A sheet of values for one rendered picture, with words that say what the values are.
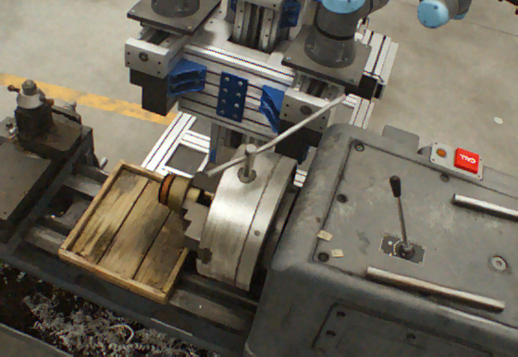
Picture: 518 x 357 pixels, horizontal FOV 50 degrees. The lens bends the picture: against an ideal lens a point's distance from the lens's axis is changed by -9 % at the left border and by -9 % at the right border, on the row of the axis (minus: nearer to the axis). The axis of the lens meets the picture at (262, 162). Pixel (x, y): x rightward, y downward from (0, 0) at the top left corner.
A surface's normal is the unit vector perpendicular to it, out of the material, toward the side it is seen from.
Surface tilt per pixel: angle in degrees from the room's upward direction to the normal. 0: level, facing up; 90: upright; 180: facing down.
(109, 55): 0
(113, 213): 0
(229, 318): 0
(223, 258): 75
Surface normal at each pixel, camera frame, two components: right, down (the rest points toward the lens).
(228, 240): -0.20, 0.22
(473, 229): 0.14, -0.68
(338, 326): -0.32, 0.65
